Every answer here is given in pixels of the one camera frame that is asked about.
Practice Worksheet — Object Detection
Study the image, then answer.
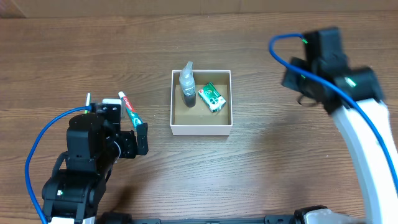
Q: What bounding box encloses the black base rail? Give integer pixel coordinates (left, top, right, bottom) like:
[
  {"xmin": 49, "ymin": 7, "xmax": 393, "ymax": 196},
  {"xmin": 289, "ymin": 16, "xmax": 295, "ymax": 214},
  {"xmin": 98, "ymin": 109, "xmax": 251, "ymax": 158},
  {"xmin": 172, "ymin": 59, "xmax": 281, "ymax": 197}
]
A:
[{"xmin": 95, "ymin": 205, "xmax": 364, "ymax": 224}]

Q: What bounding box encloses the right blue cable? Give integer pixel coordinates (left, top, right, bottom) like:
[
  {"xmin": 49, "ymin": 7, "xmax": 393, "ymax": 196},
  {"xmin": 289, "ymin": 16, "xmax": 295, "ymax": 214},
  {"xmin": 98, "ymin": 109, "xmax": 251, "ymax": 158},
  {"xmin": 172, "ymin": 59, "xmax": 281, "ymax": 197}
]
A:
[{"xmin": 268, "ymin": 33, "xmax": 398, "ymax": 194}]

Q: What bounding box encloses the red green toothpaste tube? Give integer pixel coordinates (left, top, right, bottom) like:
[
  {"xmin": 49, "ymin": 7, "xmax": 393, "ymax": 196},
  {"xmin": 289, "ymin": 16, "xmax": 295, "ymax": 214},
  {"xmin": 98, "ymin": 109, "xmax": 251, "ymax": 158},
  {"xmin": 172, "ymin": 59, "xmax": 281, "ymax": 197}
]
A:
[{"xmin": 118, "ymin": 91, "xmax": 144, "ymax": 129}]

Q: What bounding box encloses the green white toothbrush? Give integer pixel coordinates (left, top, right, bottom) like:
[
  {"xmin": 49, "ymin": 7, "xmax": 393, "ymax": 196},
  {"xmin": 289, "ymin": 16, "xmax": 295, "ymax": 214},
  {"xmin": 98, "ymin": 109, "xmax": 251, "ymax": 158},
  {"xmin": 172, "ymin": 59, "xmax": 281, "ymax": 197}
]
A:
[{"xmin": 85, "ymin": 93, "xmax": 91, "ymax": 114}]

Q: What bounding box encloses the white cardboard box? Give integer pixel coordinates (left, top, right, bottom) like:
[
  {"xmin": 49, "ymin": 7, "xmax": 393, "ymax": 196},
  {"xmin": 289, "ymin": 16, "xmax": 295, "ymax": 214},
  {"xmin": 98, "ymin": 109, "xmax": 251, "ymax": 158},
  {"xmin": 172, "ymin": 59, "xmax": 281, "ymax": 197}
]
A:
[{"xmin": 170, "ymin": 70, "xmax": 233, "ymax": 136}]

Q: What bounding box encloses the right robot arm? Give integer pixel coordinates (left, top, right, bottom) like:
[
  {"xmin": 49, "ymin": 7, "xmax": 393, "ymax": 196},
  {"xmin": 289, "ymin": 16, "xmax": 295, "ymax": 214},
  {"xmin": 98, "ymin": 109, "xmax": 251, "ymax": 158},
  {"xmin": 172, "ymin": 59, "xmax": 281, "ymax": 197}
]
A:
[{"xmin": 269, "ymin": 27, "xmax": 397, "ymax": 223}]

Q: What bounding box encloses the clear bottle dark liquid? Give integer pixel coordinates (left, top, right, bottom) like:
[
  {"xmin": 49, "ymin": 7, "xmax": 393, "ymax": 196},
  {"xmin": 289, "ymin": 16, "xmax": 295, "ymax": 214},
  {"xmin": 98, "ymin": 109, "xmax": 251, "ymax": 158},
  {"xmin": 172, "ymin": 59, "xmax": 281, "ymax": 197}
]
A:
[{"xmin": 179, "ymin": 61, "xmax": 196, "ymax": 108}]

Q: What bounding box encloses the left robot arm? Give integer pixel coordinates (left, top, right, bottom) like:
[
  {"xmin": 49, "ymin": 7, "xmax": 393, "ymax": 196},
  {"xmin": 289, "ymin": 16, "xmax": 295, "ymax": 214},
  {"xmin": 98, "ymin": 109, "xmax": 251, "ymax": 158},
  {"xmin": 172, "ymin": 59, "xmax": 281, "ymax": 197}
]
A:
[{"xmin": 42, "ymin": 113, "xmax": 149, "ymax": 223}]

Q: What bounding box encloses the green soap box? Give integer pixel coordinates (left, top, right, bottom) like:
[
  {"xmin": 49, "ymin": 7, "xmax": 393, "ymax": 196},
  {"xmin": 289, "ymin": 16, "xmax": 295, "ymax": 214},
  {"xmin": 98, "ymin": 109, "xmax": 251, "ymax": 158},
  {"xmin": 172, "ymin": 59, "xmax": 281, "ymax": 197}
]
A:
[{"xmin": 198, "ymin": 82, "xmax": 226, "ymax": 113}]

